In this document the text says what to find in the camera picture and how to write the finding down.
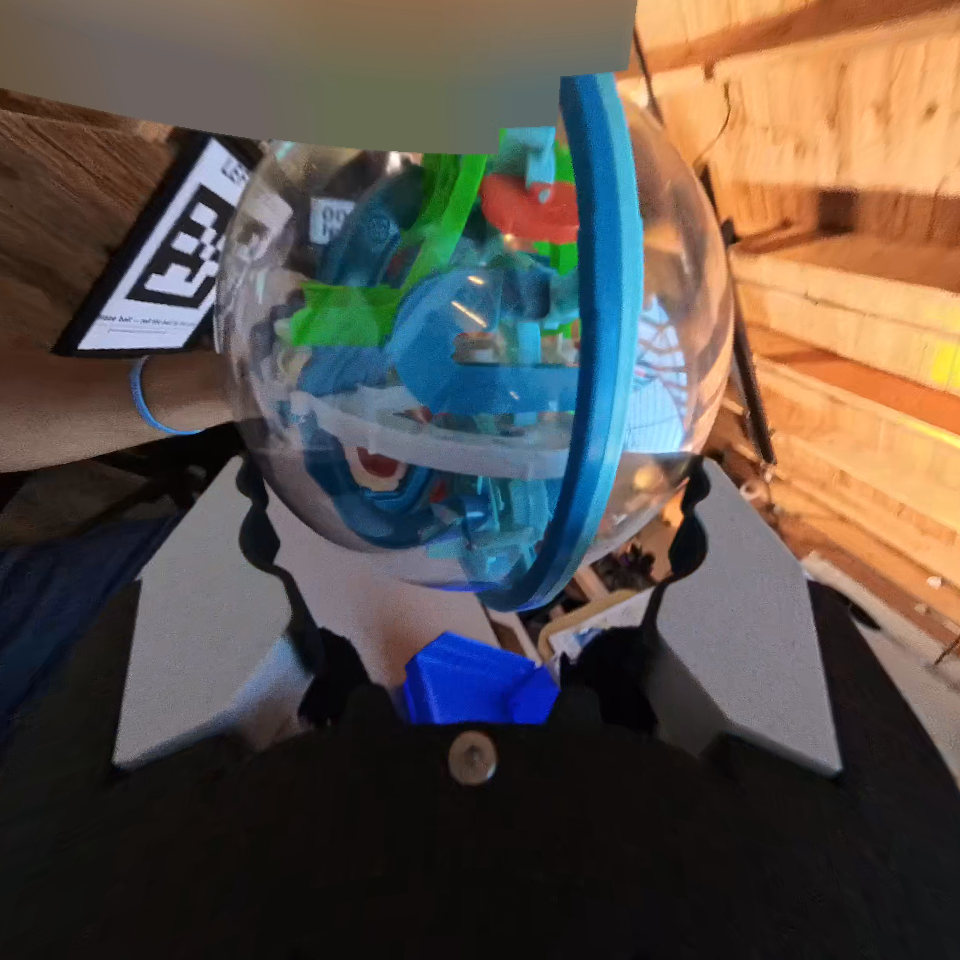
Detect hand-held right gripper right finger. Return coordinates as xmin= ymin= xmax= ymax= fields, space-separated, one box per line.
xmin=645 ymin=457 xmax=844 ymax=777

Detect blue wristband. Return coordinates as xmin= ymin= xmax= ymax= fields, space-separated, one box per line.
xmin=129 ymin=355 xmax=205 ymax=438

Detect person's dark pants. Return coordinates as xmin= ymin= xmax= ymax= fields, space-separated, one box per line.
xmin=0 ymin=516 xmax=183 ymax=725

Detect person's left forearm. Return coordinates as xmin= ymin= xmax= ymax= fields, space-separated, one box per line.
xmin=0 ymin=351 xmax=235 ymax=475

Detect clear maze ball blue ring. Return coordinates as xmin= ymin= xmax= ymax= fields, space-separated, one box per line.
xmin=212 ymin=73 xmax=738 ymax=613

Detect blue plastic block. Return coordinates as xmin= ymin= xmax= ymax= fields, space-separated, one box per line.
xmin=403 ymin=632 xmax=562 ymax=726

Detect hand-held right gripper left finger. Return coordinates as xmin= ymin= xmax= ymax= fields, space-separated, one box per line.
xmin=111 ymin=457 xmax=333 ymax=769

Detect wooden shelf unit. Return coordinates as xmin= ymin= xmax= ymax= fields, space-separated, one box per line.
xmin=636 ymin=0 xmax=960 ymax=654

